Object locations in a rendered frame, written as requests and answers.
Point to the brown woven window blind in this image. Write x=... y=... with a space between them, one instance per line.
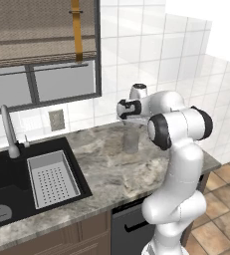
x=30 y=30

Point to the grey wall outlet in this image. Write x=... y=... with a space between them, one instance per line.
x=56 y=120

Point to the dark-framed window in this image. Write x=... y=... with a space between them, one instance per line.
x=63 y=83

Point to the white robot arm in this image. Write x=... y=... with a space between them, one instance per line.
x=183 y=159

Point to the small grey sink sprayer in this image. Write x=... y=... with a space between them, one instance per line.
x=26 y=142

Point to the black sink basin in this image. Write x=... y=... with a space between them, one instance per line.
x=7 y=179

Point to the grey perforated drain basket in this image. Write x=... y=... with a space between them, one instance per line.
x=52 y=179

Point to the clear glass cup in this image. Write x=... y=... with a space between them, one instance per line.
x=131 y=141

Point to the dark grey dishwasher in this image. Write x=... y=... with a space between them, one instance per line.
x=129 y=239

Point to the brown wooden cupboard door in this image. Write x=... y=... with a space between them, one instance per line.
x=90 y=248

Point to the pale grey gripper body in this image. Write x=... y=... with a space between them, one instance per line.
x=133 y=119

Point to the brown wooden drawer front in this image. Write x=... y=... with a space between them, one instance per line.
x=63 y=234

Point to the grey curved faucet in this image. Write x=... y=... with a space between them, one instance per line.
x=9 y=132

